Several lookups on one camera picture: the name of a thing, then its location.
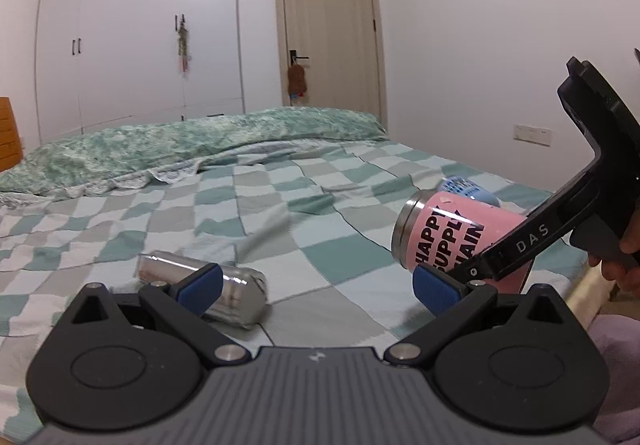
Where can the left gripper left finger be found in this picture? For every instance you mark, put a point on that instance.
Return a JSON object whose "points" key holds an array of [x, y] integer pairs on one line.
{"points": [[178, 309]]}

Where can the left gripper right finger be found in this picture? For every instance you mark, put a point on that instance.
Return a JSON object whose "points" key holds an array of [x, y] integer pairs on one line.
{"points": [[458, 309]]}

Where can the pink tumbler cup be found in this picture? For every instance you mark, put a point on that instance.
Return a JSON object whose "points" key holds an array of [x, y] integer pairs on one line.
{"points": [[445, 230]]}

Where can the stainless steel cup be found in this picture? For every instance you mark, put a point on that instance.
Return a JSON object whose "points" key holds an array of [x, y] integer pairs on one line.
{"points": [[236, 296]]}

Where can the blue cartoon tumbler cup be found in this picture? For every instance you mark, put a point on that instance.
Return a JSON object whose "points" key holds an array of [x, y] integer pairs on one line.
{"points": [[464, 187]]}

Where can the person's right hand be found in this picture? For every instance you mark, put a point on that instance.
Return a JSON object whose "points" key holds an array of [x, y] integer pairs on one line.
{"points": [[626, 276]]}

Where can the lilac clothing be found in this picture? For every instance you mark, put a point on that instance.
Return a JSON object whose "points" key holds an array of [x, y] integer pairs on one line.
{"points": [[617, 339]]}

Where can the green floral quilt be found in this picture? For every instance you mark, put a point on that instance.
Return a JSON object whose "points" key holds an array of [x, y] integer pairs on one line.
{"points": [[130, 156]]}

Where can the green white checkered blanket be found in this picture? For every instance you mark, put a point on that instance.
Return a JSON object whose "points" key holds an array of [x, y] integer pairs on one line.
{"points": [[316, 218]]}

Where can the orange wooden headboard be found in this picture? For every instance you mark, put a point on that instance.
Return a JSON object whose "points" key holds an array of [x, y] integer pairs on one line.
{"points": [[11, 149]]}

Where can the hanging green sachet ornament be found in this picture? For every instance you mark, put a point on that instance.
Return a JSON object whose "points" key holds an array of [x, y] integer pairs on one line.
{"points": [[183, 46]]}

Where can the white wardrobe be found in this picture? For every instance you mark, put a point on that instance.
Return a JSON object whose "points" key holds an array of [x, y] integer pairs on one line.
{"points": [[105, 63]]}

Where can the beige wooden door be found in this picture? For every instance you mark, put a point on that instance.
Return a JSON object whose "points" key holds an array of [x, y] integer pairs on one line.
{"points": [[344, 42]]}

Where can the white wall socket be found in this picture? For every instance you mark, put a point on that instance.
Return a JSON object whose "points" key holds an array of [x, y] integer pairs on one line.
{"points": [[534, 135]]}

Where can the black door handle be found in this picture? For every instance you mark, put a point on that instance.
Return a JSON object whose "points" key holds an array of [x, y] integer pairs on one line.
{"points": [[295, 57]]}

